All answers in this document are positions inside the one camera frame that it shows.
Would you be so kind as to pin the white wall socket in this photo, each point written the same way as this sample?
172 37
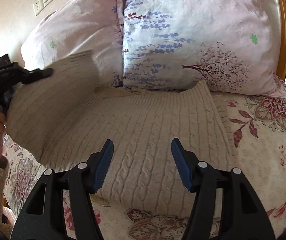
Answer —
37 8

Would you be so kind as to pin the pink floral pillow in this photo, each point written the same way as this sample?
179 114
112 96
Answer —
77 27

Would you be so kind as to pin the tree print floral pillow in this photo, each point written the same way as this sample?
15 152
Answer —
195 30

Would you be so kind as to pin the floral bedsheet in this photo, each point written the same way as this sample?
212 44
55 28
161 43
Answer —
258 160

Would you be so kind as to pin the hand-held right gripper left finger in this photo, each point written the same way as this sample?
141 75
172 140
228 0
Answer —
102 170

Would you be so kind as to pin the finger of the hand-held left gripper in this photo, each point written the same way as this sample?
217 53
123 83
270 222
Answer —
39 74

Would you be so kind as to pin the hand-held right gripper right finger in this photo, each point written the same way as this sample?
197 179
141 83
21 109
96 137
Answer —
181 167

